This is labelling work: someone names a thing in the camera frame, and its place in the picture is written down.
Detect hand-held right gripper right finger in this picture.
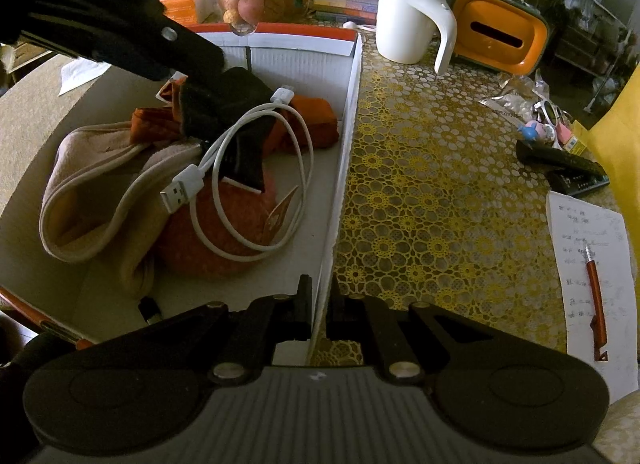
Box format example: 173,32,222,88
325,275,546,385

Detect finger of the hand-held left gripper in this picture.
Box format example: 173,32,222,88
100,14,228,82

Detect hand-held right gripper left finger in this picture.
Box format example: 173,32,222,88
102,274,317,385

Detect pink plush ball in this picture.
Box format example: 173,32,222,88
157,167,286,277

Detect white cardboard box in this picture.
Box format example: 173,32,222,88
0,22,363,367

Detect orange cloth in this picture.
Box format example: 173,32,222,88
130,79,341,155

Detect white usb cable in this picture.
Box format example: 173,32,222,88
160,84,316,262

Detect beige pink cloth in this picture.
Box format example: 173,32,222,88
39,120,211,297

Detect black cable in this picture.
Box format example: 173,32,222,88
137,295,163,327

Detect orange tissue box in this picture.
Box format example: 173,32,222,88
152,0,221,28

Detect stack of books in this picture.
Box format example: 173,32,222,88
310,0,381,25

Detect white mug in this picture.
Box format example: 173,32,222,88
375,0,458,75

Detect white notepad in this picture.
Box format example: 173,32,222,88
546,190,640,392

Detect red pen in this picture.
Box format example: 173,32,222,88
584,245,610,362

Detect black remote control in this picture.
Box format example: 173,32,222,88
546,169,611,196
516,140,603,175

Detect pink toy figure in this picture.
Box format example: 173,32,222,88
517,121,556,142

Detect silver snack packet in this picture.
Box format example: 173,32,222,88
480,72,551,120

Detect white sunglasses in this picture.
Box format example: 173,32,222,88
531,100,573,127

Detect small yellow box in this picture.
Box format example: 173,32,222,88
557,124,591,155

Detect orange green tissue holder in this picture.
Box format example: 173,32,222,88
437,0,550,78

